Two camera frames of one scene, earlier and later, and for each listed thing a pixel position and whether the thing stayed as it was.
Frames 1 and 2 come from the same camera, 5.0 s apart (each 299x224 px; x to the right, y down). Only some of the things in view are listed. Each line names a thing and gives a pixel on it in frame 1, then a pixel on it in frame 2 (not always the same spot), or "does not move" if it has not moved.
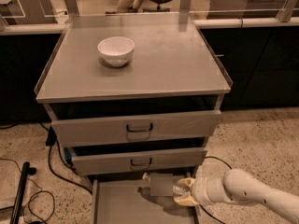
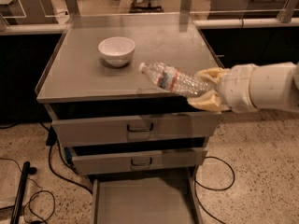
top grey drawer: x=136 y=128 does not move
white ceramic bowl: x=116 y=50 does not move
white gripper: x=200 y=190 -> x=237 y=88
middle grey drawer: x=138 y=161 does not move
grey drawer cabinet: x=134 y=95 does not move
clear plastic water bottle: x=162 y=185 -> x=175 y=79
